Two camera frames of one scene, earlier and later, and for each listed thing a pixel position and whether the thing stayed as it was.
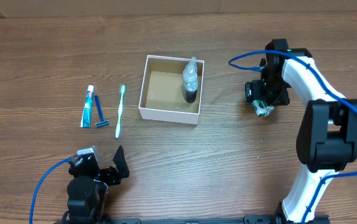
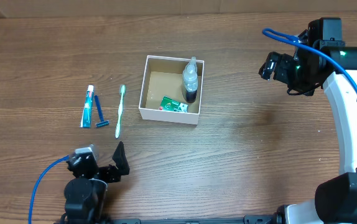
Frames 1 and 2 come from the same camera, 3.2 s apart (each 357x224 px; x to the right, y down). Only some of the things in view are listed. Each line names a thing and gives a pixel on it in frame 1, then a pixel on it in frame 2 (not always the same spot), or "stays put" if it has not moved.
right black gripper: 253,92 → 282,61
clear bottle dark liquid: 190,80 stays put
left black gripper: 119,158 stays put
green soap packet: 262,108 → 168,104
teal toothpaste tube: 85,122 stays put
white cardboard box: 162,96 stays put
